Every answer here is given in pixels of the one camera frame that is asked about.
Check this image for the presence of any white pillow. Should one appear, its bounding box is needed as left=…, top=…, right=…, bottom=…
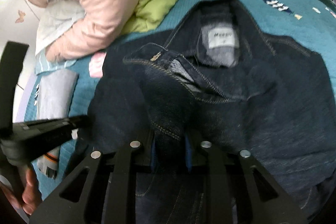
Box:
left=35, top=0, right=85, bottom=57

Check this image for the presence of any dark blue denim jacket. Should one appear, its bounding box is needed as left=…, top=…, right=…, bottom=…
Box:
left=81, top=0, right=335, bottom=223

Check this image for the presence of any white headboard with butterflies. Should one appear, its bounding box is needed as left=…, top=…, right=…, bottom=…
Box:
left=1, top=0, right=43, bottom=122

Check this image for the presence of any person's left hand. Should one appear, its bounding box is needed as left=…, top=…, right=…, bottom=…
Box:
left=1, top=166, right=42, bottom=215

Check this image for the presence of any teal quilted bedspread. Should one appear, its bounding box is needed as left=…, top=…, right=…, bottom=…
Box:
left=33, top=0, right=335, bottom=200

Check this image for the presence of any grey striped folded garment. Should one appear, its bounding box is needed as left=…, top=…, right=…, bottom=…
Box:
left=35, top=69, right=78, bottom=179

